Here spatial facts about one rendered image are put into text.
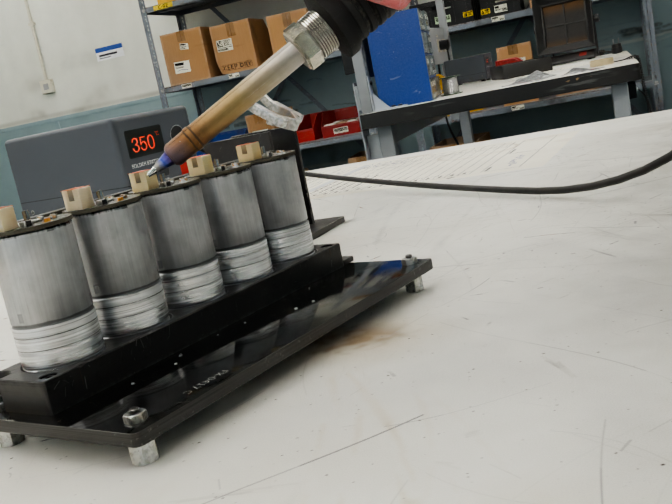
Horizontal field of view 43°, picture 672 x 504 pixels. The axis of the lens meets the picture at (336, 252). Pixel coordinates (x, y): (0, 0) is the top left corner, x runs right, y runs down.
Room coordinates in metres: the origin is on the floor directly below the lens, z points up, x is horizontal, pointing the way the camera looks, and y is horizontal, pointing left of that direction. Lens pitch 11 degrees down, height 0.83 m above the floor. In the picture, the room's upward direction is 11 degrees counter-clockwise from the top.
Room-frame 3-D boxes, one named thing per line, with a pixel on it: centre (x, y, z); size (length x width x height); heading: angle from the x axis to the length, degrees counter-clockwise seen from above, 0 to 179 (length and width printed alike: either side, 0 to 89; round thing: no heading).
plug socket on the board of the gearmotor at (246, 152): (0.33, 0.02, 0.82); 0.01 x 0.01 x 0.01; 54
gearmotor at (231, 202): (0.32, 0.04, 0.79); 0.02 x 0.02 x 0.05
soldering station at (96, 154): (0.89, 0.21, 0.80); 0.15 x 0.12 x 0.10; 59
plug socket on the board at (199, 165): (0.31, 0.04, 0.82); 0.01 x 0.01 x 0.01; 54
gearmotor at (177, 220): (0.29, 0.05, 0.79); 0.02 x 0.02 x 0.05
